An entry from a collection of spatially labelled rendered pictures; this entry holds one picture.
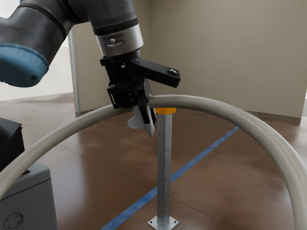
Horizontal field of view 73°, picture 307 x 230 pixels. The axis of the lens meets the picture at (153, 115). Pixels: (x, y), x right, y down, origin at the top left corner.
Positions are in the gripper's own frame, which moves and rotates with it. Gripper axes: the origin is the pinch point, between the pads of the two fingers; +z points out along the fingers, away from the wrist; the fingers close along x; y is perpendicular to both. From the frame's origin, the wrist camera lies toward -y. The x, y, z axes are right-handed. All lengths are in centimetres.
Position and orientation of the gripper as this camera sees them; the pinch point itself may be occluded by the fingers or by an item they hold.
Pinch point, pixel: (154, 126)
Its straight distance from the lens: 54.0
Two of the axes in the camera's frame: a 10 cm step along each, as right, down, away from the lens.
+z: 2.2, 8.3, 5.2
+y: -9.7, 1.4, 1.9
